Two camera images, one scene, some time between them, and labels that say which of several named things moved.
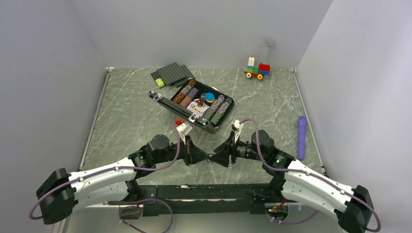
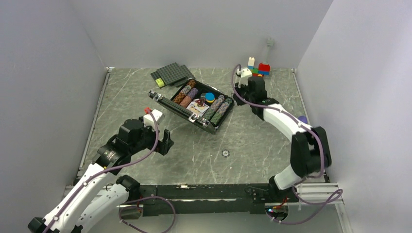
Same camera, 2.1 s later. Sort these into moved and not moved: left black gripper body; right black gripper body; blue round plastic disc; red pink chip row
Moved: right black gripper body; left black gripper body
Not moved: blue round plastic disc; red pink chip row
